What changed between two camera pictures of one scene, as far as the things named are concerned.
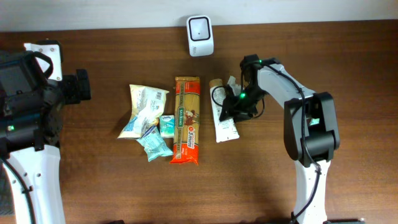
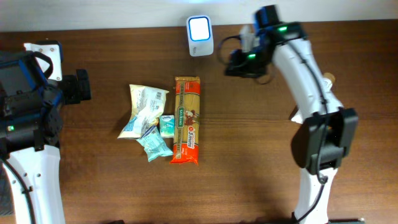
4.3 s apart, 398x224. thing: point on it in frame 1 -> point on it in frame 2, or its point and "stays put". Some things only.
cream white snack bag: (148, 107) stays put
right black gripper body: (243, 106) -> (252, 65)
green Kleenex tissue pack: (167, 126) stays put
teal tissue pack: (154, 144) stays put
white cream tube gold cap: (226, 129) -> (328, 79)
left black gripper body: (72, 89) stays put
